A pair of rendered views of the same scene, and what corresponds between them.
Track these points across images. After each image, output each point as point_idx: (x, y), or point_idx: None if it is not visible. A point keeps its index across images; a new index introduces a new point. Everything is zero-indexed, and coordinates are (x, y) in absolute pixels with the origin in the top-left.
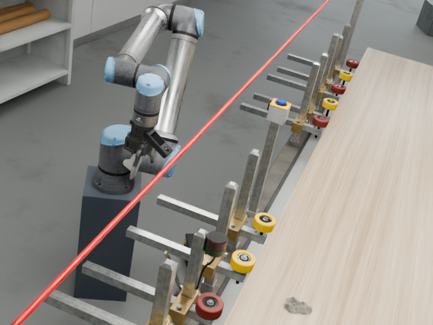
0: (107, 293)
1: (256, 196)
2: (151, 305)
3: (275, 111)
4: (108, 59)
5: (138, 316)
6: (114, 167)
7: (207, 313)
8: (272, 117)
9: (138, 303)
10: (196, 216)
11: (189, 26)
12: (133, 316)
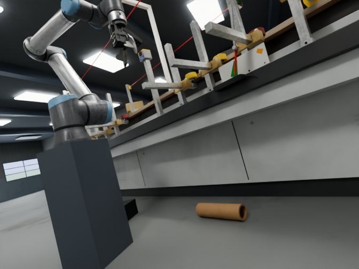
0: (121, 242)
1: (159, 103)
2: (147, 230)
3: (146, 52)
4: None
5: (153, 234)
6: (77, 118)
7: (263, 28)
8: (147, 55)
9: (140, 236)
10: (168, 85)
11: (59, 51)
12: (151, 236)
